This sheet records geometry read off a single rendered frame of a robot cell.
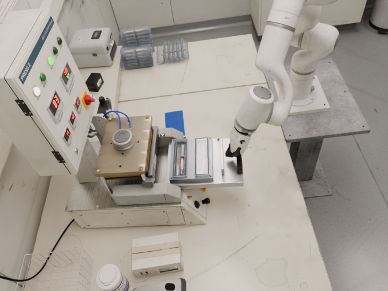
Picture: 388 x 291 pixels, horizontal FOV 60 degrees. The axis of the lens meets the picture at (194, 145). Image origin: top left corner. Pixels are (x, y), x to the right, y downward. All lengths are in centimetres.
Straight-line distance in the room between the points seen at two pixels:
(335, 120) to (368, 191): 84
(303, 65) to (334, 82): 40
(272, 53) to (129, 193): 70
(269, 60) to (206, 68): 105
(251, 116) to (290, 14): 32
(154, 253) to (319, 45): 108
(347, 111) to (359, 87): 134
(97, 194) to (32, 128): 46
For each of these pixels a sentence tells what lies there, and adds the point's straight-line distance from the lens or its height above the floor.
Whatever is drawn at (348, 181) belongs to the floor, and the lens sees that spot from 254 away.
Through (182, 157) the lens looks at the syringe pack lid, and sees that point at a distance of 131.
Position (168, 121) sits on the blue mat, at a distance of 181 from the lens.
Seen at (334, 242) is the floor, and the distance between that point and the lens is 229.
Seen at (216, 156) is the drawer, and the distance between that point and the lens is 134.
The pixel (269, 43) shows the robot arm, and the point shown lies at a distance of 108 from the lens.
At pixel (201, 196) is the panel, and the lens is 145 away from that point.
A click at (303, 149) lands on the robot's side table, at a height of 37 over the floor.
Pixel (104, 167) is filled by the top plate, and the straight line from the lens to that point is 123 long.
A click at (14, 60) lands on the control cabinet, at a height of 157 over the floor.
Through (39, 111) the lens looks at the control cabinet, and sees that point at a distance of 101.
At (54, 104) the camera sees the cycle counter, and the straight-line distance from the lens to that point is 108.
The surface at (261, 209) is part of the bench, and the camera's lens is 147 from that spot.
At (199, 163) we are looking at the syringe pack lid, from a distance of 129.
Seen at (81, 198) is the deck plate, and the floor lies 93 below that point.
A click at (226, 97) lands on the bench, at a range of 189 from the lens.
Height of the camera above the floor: 204
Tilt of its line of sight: 50 degrees down
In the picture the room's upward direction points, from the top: 10 degrees counter-clockwise
